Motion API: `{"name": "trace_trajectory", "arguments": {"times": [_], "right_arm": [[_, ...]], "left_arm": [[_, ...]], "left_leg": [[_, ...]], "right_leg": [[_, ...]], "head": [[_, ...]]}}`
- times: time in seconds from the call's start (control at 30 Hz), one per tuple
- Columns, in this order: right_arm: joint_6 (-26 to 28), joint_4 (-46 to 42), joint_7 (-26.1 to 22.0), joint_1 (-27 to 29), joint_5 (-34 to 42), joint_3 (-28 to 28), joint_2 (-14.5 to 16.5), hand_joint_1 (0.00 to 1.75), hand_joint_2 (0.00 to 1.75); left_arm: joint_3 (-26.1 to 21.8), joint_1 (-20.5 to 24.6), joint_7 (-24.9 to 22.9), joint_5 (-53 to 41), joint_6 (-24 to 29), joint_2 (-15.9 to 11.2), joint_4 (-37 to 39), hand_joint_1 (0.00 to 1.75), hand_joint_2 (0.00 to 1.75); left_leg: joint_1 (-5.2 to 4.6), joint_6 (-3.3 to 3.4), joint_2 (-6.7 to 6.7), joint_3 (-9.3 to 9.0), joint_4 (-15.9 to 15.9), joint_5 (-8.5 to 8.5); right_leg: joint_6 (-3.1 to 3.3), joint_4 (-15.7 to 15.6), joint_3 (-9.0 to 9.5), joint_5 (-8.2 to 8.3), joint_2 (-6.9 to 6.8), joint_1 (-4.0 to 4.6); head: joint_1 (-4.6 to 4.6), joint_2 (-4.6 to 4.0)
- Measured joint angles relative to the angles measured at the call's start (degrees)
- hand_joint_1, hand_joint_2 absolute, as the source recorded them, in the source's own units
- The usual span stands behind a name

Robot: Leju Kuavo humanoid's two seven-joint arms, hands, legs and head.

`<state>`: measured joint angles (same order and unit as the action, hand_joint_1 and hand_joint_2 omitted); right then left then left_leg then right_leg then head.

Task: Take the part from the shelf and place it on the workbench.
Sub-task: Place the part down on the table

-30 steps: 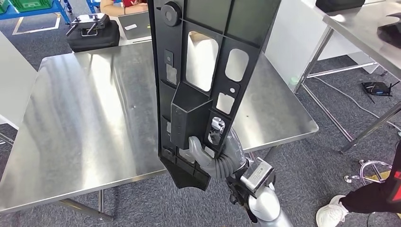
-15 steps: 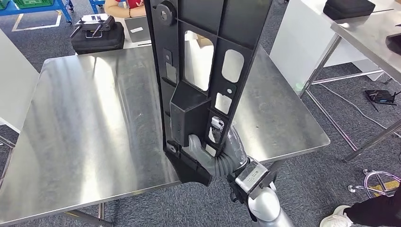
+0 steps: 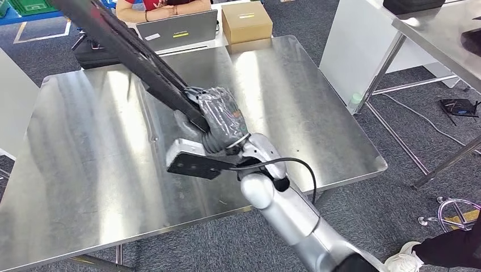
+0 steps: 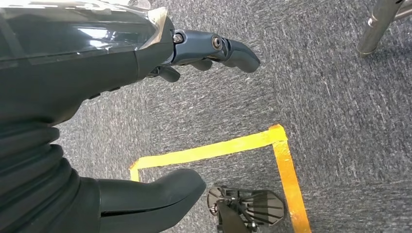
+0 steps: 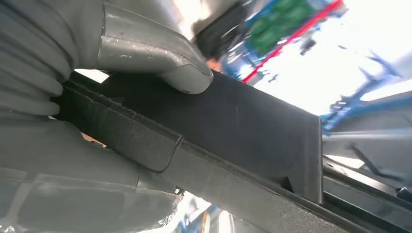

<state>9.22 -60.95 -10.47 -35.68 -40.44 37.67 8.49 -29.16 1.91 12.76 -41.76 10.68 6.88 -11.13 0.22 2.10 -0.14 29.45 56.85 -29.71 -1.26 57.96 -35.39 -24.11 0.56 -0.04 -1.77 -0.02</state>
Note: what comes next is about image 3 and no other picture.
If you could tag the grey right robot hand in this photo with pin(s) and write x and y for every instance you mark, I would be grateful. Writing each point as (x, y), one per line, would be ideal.
(225, 116)

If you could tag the black plastic panel part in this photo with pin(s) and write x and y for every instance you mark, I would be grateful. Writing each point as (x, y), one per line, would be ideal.
(124, 49)

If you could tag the person's forearm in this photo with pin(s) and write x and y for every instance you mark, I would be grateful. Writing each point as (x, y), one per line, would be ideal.
(195, 6)
(135, 15)

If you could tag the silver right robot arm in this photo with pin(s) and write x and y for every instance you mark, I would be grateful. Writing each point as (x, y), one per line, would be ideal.
(285, 214)

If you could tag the stainless steel workbench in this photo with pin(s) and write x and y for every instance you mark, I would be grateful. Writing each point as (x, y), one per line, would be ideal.
(432, 34)
(94, 150)

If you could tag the white desk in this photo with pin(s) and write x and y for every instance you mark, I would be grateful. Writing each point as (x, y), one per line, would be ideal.
(195, 47)

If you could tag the cardboard box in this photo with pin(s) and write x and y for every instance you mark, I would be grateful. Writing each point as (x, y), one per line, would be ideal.
(246, 22)

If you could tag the grey laptop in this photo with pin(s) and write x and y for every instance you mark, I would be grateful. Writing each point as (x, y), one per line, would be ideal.
(176, 30)

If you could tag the clear bottle green cap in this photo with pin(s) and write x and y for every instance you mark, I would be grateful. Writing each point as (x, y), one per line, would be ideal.
(355, 103)

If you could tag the person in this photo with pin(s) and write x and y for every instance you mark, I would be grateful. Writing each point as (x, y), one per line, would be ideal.
(451, 249)
(150, 5)

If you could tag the white panel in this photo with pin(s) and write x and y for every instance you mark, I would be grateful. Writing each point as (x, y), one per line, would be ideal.
(15, 101)
(353, 49)

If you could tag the black case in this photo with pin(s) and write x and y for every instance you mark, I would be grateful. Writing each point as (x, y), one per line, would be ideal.
(90, 56)

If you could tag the black object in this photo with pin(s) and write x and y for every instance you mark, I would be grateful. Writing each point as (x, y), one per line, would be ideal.
(413, 5)

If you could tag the green plastic crate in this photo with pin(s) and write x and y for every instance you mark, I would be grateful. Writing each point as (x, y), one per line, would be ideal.
(34, 5)

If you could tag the black router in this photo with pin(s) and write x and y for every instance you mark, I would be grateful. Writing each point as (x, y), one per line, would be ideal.
(458, 107)

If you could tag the black device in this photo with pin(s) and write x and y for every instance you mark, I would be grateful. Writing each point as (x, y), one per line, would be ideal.
(473, 41)

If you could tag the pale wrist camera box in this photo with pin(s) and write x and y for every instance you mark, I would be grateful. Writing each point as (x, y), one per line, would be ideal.
(184, 147)

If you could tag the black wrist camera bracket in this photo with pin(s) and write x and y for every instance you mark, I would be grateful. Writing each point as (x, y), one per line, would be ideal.
(195, 166)

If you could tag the blue frame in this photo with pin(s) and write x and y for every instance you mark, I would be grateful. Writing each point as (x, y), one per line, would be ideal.
(22, 18)

